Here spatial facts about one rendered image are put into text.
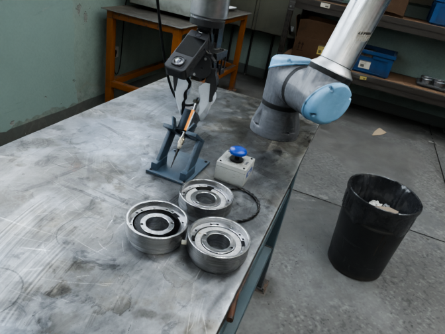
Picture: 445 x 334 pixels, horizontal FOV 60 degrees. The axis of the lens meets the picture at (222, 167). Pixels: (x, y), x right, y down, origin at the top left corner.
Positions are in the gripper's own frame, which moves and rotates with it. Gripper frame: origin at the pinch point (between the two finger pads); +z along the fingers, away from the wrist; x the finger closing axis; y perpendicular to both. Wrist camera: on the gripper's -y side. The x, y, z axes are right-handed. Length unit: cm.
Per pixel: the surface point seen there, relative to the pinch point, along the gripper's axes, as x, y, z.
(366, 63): -30, 332, 39
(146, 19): 111, 158, 15
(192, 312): -21.0, -37.1, 12.8
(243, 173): -15.0, -1.4, 9.0
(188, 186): -7.3, -12.5, 9.8
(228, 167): -11.4, -1.5, 8.8
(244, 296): -19, 23, 69
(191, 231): -14.2, -24.7, 9.8
